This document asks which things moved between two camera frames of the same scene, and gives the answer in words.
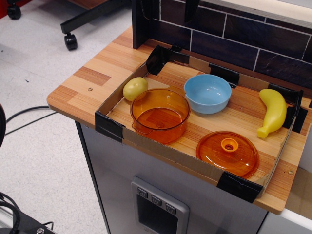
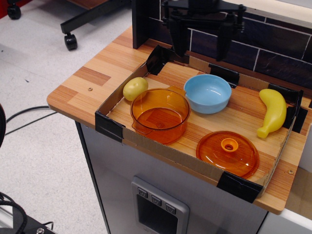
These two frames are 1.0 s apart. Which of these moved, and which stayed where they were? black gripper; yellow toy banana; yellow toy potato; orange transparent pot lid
Moved: black gripper
Stayed: orange transparent pot lid; yellow toy banana; yellow toy potato
